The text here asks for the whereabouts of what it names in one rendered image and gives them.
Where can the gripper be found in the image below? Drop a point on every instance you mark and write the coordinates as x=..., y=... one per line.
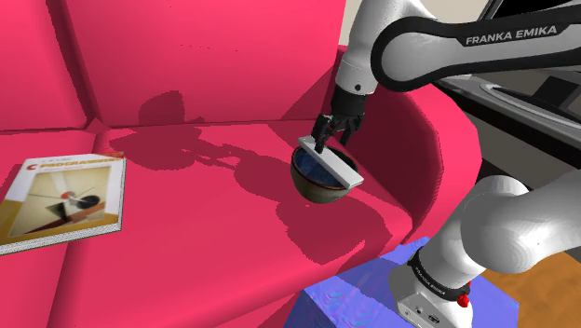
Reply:
x=347, y=103

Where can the white remote control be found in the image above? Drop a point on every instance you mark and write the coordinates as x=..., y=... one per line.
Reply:
x=332, y=161

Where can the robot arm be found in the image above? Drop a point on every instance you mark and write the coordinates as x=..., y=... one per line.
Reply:
x=490, y=50

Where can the dark bowl with blue inside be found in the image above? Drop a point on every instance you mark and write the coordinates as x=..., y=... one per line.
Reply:
x=314, y=181

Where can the pink sofa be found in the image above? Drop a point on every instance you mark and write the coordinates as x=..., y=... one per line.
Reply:
x=190, y=136

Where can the blue robot stand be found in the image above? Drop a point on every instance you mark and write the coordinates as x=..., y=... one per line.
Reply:
x=354, y=295

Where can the grey and black furniture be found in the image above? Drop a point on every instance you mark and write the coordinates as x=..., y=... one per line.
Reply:
x=522, y=104

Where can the white and yellow book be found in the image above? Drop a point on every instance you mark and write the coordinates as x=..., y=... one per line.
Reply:
x=63, y=200

